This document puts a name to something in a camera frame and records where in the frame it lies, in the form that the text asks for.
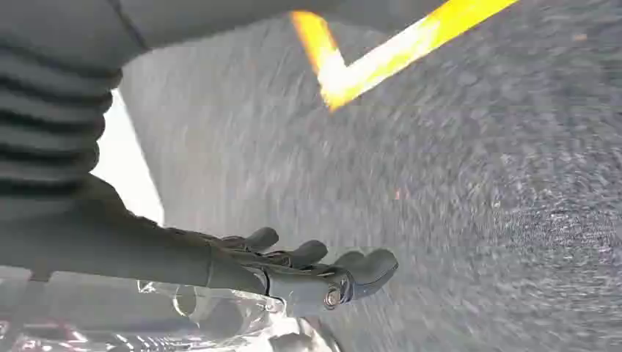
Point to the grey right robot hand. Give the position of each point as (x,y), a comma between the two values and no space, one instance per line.
(121,248)

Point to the clear plastic bag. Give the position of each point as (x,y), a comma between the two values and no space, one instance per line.
(233,316)

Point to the ribbed grey right arm sleeve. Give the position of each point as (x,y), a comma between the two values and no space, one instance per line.
(48,121)

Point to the yellow tape corner marking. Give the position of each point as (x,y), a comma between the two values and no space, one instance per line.
(342,80)

